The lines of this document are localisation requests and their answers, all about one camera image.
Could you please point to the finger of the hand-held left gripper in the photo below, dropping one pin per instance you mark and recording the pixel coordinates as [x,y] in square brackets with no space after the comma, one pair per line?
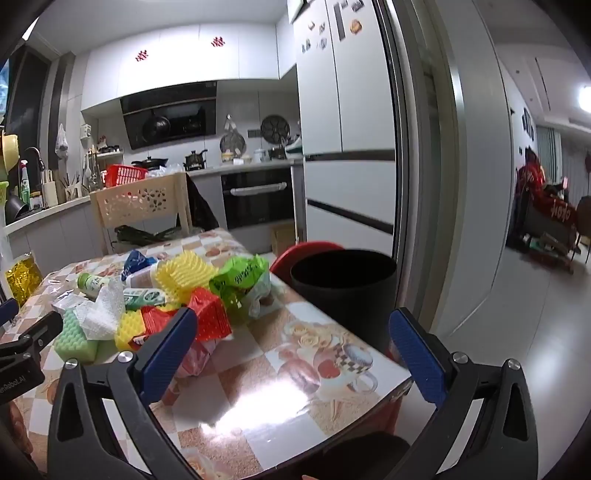
[44,328]
[8,310]

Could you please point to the green bottle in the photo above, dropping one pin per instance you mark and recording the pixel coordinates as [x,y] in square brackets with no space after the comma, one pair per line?
[145,299]

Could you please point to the round patterned plate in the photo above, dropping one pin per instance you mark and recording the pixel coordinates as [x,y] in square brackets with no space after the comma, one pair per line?
[232,143]

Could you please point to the green plastic bag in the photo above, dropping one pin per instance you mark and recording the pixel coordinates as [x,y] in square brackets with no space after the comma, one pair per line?
[238,277]

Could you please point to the black garment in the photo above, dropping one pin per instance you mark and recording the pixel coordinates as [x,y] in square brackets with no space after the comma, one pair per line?
[203,203]

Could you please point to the green sponge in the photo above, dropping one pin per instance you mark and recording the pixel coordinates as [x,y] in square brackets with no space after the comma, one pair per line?
[74,341]

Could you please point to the knife block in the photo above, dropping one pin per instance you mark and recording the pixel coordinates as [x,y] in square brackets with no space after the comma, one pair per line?
[50,189]

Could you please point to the black wok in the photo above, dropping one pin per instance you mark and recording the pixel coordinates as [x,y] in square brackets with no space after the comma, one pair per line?
[150,162]

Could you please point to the dish soap bottle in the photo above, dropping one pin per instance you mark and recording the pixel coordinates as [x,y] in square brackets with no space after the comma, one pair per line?
[24,187]

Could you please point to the ceiling lamp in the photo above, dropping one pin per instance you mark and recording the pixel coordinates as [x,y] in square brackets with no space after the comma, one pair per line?
[585,98]

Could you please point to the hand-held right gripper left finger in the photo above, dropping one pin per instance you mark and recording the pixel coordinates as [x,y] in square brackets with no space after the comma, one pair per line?
[171,353]

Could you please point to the gold packet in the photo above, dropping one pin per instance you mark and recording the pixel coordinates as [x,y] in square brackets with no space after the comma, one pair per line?
[23,277]

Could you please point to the cardboard box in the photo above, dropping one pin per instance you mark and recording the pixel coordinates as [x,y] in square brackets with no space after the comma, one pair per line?
[282,240]

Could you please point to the person's left forearm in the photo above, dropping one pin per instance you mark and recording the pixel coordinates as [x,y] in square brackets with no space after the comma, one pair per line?
[14,434]

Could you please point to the white plastic bag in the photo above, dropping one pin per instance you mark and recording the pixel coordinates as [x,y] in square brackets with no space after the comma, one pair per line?
[61,143]

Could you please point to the green white tube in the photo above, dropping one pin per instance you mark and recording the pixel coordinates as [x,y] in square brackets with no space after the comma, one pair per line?
[94,282]

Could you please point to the red plastic stool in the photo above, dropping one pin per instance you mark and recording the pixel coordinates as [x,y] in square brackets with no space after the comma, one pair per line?
[295,256]

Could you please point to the green vegetables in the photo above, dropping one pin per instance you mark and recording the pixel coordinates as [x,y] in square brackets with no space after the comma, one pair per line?
[143,235]

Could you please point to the beige plastic chair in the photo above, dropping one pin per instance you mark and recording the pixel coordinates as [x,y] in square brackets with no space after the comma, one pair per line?
[138,203]

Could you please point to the yellow-green strainer basket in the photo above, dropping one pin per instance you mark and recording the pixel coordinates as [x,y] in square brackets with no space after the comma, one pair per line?
[2,191]

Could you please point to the white upper cabinets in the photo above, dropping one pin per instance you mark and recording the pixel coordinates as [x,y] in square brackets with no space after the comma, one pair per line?
[184,55]

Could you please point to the red foam net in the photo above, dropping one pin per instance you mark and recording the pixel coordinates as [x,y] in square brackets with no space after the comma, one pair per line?
[210,314]

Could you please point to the blue plastic bag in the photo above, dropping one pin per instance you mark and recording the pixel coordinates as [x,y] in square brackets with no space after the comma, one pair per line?
[136,263]

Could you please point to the person's leg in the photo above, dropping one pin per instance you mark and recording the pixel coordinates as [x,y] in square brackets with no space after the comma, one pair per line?
[360,454]

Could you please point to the yellow bowl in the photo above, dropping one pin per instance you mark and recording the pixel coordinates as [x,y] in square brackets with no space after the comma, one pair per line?
[9,154]

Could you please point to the yellow foam net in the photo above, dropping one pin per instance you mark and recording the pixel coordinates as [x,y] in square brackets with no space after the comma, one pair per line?
[180,277]

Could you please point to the black built-in oven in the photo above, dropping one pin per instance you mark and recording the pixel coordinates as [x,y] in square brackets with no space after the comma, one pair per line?
[256,203]

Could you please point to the black bin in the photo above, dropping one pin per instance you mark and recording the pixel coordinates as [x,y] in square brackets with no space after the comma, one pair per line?
[341,300]

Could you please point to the black range hood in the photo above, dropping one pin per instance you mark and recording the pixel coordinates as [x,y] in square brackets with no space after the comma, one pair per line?
[171,117]

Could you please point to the white refrigerator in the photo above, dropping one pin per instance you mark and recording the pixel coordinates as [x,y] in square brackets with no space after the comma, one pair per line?
[346,138]

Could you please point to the pink printed plastic bag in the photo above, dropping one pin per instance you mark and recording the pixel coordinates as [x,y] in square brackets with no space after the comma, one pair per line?
[199,356]

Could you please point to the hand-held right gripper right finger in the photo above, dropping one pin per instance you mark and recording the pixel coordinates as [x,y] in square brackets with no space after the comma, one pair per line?
[415,357]

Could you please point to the white foam net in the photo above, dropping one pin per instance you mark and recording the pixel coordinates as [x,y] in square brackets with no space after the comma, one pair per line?
[104,314]

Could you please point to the sliding door frame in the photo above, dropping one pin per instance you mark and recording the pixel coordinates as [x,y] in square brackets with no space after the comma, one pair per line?
[461,184]

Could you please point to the red plastic basket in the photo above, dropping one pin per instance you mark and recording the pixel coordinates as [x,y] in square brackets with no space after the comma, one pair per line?
[122,175]

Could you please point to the clear plastic wrapper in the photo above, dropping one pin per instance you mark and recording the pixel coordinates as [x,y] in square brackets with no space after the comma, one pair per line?
[69,302]

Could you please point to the black faucet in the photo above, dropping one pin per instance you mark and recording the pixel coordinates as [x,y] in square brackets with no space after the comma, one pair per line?
[34,154]

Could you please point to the yellow sponge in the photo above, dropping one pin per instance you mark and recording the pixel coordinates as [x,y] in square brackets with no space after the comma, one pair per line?
[129,330]

